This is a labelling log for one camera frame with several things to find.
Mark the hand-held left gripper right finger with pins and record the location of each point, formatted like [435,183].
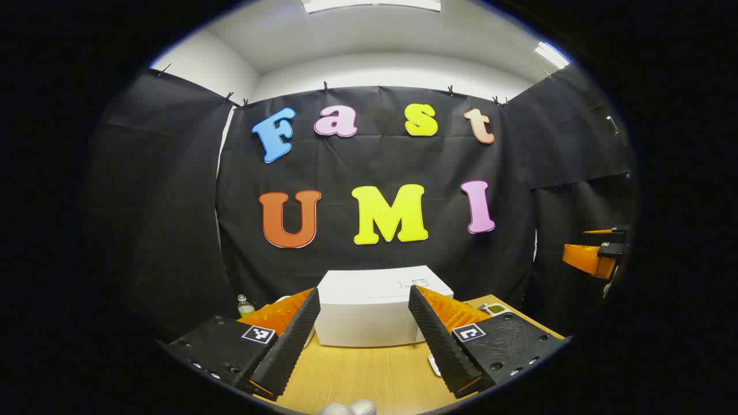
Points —
[441,340]

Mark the thin metal rod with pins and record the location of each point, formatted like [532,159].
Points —
[613,124]

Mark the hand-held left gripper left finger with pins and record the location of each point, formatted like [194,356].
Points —
[291,340]

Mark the white microwave oven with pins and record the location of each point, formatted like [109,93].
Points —
[369,305]

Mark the ceiling light panel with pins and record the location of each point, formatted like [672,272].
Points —
[552,55]
[372,4]

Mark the green drink bottle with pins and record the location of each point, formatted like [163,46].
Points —
[245,306]

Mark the white divided bean tray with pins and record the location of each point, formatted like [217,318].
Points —
[496,309]

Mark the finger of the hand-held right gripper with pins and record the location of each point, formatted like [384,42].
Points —
[588,259]
[617,229]

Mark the white square plate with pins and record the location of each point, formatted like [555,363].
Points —
[435,366]

